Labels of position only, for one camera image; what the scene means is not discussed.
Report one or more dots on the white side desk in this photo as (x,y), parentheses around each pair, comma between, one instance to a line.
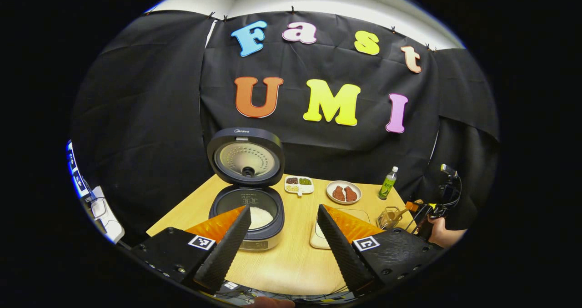
(109,221)

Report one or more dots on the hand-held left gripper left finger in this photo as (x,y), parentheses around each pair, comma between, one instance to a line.
(225,253)

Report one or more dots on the clear chopstick holder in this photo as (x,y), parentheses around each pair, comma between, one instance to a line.
(384,219)

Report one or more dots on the green drink bottle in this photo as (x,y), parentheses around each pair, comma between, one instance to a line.
(388,187)

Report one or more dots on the computer monitor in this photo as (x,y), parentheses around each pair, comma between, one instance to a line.
(77,171)

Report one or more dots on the white round plate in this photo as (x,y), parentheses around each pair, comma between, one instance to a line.
(344,182)

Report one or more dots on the dark grey rice cooker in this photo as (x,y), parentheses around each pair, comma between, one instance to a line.
(245,137)

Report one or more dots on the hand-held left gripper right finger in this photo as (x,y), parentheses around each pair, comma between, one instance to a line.
(345,258)

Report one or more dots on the brown meat piece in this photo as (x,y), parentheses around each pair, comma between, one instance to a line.
(338,193)
(350,194)

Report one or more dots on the white divided dish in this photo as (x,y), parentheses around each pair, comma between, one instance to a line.
(298,189)

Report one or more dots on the black backdrop cloth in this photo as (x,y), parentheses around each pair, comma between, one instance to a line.
(136,117)

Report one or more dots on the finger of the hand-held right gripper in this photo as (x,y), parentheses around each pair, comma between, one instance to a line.
(413,206)

